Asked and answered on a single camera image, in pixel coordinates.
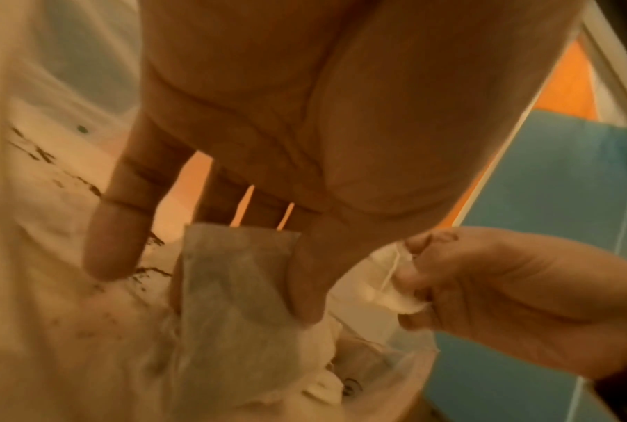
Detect person's right hand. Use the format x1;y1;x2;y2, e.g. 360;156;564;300
394;225;627;380

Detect person's left hand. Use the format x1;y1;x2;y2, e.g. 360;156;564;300
82;0;586;327

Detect white square tea bag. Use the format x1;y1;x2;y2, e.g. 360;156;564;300
362;241;433;318
170;222;315;413

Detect pile of paper tea bags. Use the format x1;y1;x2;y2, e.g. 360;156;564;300
302;317;440;413

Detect clear plastic bag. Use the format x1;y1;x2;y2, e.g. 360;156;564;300
0;0;440;422

